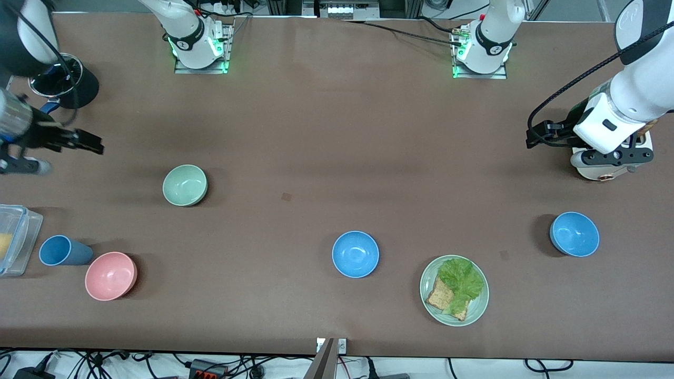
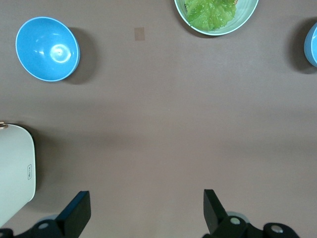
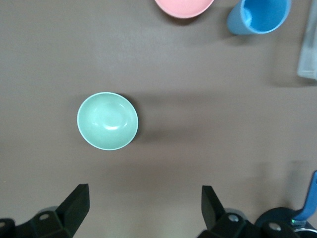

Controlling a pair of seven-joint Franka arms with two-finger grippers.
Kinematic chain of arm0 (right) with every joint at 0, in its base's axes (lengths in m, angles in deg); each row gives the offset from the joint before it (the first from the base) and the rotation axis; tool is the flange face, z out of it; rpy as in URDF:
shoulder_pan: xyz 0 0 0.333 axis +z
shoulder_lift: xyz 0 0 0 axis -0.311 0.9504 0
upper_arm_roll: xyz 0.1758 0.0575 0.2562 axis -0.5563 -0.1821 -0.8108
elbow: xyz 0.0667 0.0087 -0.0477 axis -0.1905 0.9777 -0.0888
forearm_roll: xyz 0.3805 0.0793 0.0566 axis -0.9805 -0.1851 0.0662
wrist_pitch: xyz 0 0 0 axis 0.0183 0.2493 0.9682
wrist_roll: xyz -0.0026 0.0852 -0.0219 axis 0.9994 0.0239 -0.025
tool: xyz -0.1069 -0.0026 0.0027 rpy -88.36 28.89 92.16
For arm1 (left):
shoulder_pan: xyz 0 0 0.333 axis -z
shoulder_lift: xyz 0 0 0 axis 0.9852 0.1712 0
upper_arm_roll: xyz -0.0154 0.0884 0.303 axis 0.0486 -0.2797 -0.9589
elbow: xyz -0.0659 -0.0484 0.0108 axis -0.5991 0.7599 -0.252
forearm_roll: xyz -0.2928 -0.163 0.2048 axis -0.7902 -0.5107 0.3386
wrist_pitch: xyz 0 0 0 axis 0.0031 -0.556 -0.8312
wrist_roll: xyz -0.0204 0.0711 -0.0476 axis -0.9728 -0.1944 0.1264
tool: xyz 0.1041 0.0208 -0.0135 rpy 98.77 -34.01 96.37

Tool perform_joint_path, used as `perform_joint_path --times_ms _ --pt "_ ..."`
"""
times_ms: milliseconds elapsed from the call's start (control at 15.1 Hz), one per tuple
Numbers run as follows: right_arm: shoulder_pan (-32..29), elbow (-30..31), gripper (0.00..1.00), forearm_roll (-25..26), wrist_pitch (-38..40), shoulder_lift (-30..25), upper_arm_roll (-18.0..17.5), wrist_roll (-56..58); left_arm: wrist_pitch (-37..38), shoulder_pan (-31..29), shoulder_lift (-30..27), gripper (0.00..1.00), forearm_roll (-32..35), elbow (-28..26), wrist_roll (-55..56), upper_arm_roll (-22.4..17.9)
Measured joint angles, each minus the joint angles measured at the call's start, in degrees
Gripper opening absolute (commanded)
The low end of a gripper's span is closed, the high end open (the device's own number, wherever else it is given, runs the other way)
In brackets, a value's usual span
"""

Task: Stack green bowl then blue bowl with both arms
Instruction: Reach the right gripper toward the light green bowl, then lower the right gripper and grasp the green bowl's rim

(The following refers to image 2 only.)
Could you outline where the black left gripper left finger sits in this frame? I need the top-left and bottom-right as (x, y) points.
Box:
(29, 190), (92, 238)

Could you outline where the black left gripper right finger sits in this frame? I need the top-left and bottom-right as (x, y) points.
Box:
(203, 189), (264, 238)

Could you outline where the blue bowl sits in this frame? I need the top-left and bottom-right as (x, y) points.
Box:
(15, 16), (81, 82)
(304, 21), (317, 68)

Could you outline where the cream white toaster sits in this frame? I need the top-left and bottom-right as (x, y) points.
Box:
(0, 120), (37, 229)

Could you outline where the brown tape square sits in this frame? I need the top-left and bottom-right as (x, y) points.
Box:
(134, 27), (145, 41)

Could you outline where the green lettuce leaf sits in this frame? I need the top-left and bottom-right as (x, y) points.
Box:
(184, 0), (238, 32)

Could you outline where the pale green plate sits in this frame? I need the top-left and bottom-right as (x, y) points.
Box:
(174, 0), (260, 36)

